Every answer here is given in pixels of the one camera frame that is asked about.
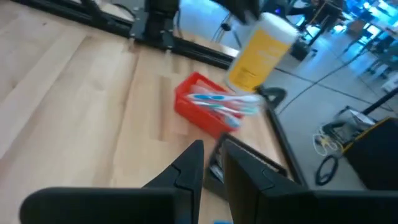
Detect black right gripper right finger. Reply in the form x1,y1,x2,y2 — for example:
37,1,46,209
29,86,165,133
222,138,315,224

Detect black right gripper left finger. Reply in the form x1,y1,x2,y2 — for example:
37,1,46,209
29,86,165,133
141,139,205,224

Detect small silver packet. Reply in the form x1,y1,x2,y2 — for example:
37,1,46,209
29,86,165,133
210,164,224,183

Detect black plastic basket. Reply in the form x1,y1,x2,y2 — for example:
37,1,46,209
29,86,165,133
203,133,289,200

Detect red plastic basket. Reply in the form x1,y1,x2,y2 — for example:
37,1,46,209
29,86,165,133
174,72,247,140

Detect white yellow wipes canister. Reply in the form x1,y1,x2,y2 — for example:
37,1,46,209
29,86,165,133
224,11,300,95

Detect black case with yellow edge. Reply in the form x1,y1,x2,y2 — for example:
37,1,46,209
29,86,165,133
341,116,398,191

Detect black coiled cable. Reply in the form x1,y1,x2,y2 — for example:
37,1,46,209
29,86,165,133
314,154,340,187

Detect white floor cable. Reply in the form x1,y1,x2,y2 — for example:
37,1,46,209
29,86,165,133
312,129,345,157

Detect black aluminium table frame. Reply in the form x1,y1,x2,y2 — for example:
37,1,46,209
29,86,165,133
12,0,312,187

